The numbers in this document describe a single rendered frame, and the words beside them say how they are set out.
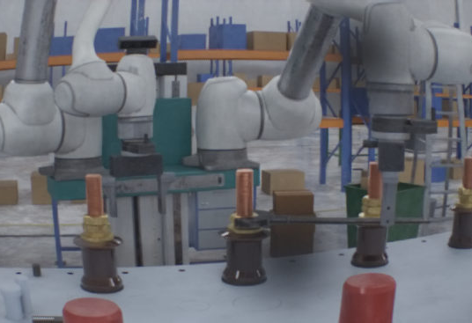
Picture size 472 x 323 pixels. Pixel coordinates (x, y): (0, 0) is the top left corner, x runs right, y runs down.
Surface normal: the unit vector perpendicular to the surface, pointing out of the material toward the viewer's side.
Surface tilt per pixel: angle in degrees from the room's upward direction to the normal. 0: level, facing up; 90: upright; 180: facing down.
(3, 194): 90
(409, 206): 94
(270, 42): 90
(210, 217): 90
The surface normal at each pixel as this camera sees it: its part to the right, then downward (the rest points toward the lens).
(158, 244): 0.45, 0.11
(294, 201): 0.06, 0.12
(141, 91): 0.72, 0.12
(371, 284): -0.01, -0.98
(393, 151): -0.22, 0.12
